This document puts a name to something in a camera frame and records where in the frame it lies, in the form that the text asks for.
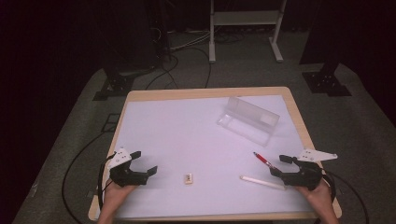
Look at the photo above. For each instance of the clear plastic pencil case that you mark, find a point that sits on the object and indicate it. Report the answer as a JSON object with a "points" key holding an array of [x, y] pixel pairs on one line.
{"points": [[249, 121]]}

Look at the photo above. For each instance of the person's left hand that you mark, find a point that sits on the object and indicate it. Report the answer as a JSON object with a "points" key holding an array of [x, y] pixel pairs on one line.
{"points": [[116, 196]]}

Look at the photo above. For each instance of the white pencil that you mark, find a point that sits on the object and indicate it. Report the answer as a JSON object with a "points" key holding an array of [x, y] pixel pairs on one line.
{"points": [[263, 182]]}

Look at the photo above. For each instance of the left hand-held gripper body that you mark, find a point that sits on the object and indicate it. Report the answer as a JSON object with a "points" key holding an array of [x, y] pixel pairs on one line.
{"points": [[124, 175]]}

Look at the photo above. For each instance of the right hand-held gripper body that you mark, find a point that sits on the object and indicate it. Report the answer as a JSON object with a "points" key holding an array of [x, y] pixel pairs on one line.
{"points": [[306, 175]]}

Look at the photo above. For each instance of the small beige eraser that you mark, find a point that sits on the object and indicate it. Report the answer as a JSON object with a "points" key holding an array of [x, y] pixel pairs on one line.
{"points": [[188, 178]]}

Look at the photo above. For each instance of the red pen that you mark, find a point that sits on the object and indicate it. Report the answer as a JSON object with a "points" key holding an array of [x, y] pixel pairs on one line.
{"points": [[264, 160]]}

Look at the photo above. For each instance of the white metal stand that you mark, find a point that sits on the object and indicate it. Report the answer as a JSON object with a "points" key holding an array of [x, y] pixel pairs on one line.
{"points": [[246, 18]]}

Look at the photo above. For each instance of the black metal stand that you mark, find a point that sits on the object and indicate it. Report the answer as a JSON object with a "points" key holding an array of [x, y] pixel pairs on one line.
{"points": [[327, 82], [118, 82]]}

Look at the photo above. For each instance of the person's right hand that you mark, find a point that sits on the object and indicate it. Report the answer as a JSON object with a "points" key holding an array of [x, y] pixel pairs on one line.
{"points": [[317, 197]]}

